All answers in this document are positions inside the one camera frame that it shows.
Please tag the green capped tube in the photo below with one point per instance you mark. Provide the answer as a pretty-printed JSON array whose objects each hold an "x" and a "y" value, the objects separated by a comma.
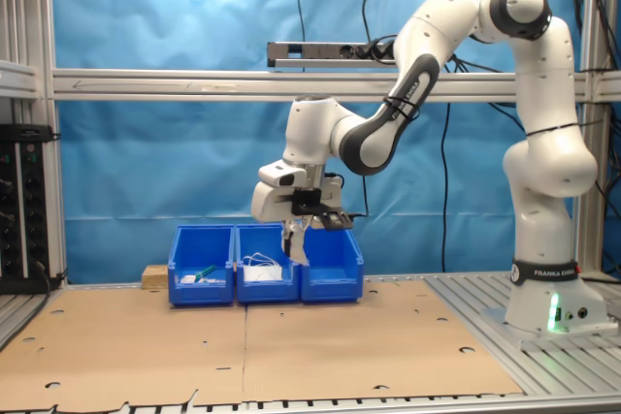
[{"x": 206, "y": 271}]

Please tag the aluminium frame post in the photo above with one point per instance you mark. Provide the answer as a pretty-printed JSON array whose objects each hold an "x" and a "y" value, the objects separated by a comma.
[
  {"x": 601, "y": 239},
  {"x": 29, "y": 21}
]

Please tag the short aluminium beam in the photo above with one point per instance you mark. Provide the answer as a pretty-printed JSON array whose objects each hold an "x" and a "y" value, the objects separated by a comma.
[{"x": 17, "y": 78}]

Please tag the horizontal aluminium beam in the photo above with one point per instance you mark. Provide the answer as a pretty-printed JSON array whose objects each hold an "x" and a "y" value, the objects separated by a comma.
[{"x": 145, "y": 84}]

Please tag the grey power strip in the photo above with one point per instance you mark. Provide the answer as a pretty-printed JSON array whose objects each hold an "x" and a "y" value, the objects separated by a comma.
[{"x": 315, "y": 53}]

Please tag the brown cardboard sheet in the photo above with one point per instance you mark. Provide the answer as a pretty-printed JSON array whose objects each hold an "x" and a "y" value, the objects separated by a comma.
[
  {"x": 364, "y": 346},
  {"x": 121, "y": 346}
]

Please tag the printed white flat packet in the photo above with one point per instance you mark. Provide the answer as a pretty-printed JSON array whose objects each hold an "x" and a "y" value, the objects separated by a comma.
[{"x": 187, "y": 280}]

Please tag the black electronics rack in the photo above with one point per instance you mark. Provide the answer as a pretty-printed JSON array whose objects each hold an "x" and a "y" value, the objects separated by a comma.
[{"x": 24, "y": 215}]

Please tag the OSB wooden board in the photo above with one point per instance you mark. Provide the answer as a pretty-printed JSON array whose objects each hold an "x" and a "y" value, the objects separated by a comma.
[{"x": 155, "y": 278}]

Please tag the blue plastic bin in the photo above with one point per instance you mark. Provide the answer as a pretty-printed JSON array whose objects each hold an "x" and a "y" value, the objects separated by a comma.
[
  {"x": 201, "y": 295},
  {"x": 264, "y": 293},
  {"x": 335, "y": 259}
]

